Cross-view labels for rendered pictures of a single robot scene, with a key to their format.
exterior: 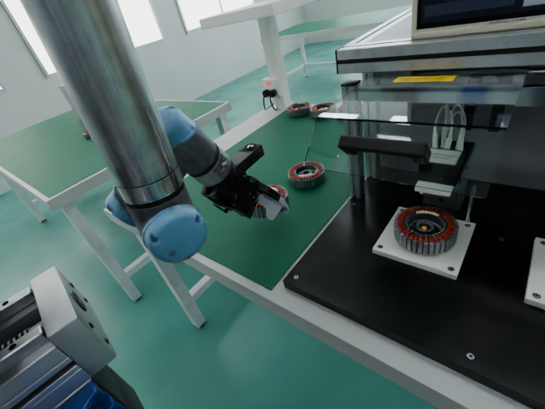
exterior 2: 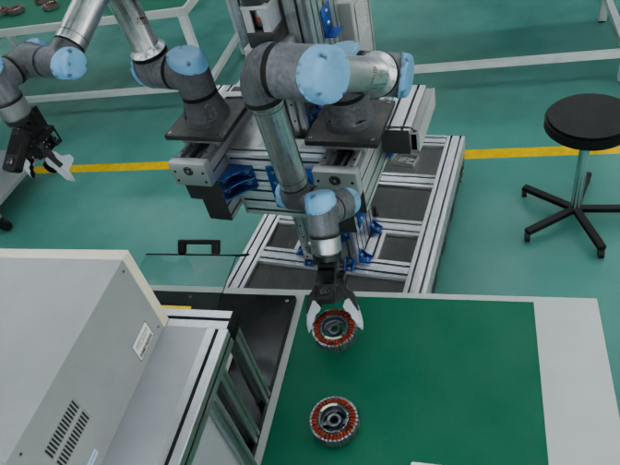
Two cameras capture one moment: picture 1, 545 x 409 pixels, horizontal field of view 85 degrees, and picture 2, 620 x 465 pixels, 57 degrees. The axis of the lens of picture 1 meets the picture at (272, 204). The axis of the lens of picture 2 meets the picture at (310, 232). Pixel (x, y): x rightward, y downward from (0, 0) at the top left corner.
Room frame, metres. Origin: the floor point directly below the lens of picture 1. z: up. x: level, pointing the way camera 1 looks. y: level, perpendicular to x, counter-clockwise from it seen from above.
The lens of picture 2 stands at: (1.41, -0.35, 1.97)
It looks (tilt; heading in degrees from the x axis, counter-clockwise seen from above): 43 degrees down; 155
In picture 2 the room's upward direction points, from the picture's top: 15 degrees counter-clockwise
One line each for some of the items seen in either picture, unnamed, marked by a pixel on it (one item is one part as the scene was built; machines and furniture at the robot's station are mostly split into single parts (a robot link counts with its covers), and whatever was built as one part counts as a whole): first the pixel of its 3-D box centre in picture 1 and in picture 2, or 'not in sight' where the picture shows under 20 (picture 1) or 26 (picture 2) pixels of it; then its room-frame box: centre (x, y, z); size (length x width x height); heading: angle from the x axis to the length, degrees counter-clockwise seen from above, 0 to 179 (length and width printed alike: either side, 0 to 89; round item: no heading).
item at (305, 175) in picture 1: (306, 174); (334, 421); (0.78, -0.12, 0.77); 0.11 x 0.11 x 0.04
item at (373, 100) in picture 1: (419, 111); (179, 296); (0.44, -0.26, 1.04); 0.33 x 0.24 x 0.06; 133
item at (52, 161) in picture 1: (113, 174); not in sight; (2.19, 1.12, 0.37); 1.85 x 1.10 x 0.75; 43
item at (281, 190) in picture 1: (265, 200); (334, 329); (0.62, 0.01, 0.82); 0.11 x 0.11 x 0.04
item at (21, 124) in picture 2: not in sight; (31, 133); (-0.11, -0.34, 1.29); 0.09 x 0.08 x 0.12; 125
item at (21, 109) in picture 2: not in sight; (12, 108); (-0.11, -0.35, 1.37); 0.08 x 0.08 x 0.05
